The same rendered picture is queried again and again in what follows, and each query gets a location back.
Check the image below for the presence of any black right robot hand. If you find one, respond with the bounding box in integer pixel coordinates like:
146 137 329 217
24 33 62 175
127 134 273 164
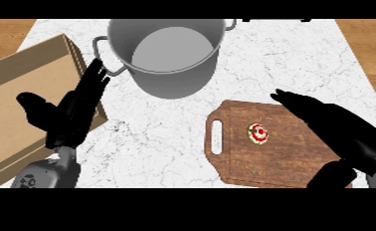
268 88 376 189

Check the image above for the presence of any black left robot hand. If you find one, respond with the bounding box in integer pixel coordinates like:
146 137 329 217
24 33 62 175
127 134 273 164
15 58 112 150

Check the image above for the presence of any brown wooden cutting board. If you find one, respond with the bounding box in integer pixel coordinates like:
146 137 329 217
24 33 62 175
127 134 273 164
202 99 354 189

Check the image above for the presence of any grey metal pot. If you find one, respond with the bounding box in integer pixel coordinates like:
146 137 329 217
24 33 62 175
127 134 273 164
92 19 238 101

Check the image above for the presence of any tan cardboard box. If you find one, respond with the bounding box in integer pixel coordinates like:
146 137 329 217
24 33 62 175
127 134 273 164
0 33 111 185

